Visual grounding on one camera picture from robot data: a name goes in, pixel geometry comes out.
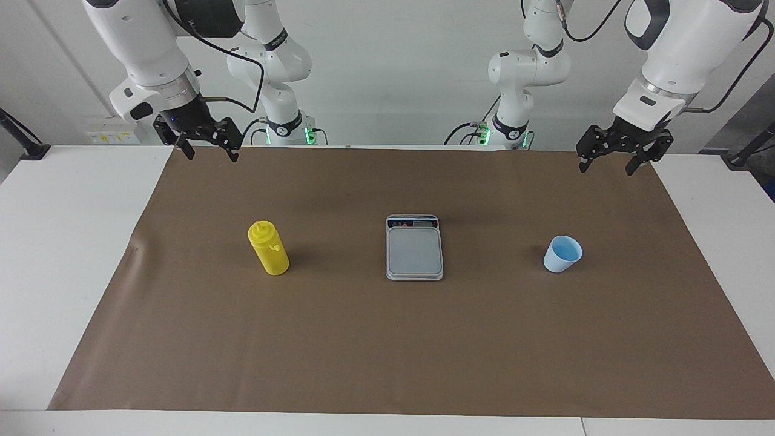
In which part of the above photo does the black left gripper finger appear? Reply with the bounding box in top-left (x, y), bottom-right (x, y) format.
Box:
top-left (575, 125), bottom-right (615, 173)
top-left (625, 130), bottom-right (674, 176)

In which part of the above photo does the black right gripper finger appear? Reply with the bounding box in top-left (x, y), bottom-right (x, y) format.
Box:
top-left (209, 117), bottom-right (244, 163)
top-left (153, 115), bottom-right (196, 161)

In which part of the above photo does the light blue plastic cup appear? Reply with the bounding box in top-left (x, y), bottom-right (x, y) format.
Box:
top-left (543, 235), bottom-right (583, 274)

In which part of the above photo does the yellow squeeze bottle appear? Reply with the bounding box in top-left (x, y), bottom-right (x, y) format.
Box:
top-left (248, 220), bottom-right (290, 276)

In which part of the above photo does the silver digital kitchen scale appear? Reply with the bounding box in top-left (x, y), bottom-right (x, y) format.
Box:
top-left (386, 214), bottom-right (444, 282)

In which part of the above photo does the dark grey board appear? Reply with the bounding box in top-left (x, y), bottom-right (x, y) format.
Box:
top-left (699, 79), bottom-right (775, 155)

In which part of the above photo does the black clamp stand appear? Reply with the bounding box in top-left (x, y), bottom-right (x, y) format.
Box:
top-left (0, 108), bottom-right (51, 161)
top-left (721, 121), bottom-right (775, 168)

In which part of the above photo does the brown paper table mat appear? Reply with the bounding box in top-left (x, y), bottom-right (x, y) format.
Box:
top-left (47, 145), bottom-right (775, 420)

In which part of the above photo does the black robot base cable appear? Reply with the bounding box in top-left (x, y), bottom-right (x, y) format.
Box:
top-left (240, 117), bottom-right (270, 146)
top-left (444, 121), bottom-right (485, 146)

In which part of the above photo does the black right arm gripper cable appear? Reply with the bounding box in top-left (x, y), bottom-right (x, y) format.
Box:
top-left (160, 0), bottom-right (267, 116)

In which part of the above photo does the black arm gripper cable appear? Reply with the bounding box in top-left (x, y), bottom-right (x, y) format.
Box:
top-left (160, 0), bottom-right (267, 116)
top-left (557, 0), bottom-right (775, 116)

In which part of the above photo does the black left arm gripper cable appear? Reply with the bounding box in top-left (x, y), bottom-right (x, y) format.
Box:
top-left (557, 0), bottom-right (775, 116)

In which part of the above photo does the white wall power outlet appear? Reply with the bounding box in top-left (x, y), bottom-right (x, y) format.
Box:
top-left (85, 124), bottom-right (141, 145)

